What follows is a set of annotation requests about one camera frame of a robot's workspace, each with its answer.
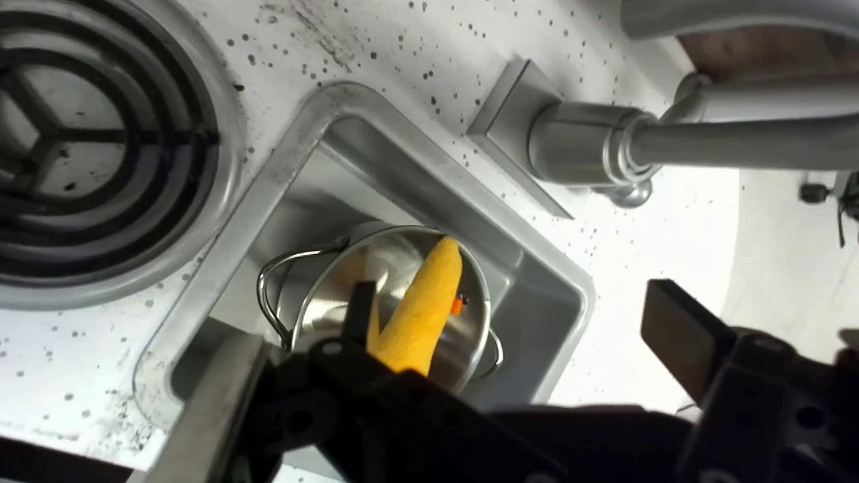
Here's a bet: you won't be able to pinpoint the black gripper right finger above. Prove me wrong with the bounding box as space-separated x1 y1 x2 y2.
642 278 746 420

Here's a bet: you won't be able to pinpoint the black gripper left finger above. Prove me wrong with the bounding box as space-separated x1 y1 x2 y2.
339 279 397 378

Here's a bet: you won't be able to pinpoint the orange toy carrot green leaves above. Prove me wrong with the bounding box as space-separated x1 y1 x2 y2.
366 233 467 378

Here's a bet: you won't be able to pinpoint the silver metal pot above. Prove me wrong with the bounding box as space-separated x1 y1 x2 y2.
256 224 504 397

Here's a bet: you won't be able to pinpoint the grey toy faucet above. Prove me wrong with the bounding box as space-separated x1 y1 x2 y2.
465 58 859 224

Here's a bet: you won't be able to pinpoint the white speckled toy kitchen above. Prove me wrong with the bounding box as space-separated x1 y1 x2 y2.
0 0 746 478

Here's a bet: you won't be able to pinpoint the black coil toy burner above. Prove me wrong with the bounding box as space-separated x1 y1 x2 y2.
0 0 245 313

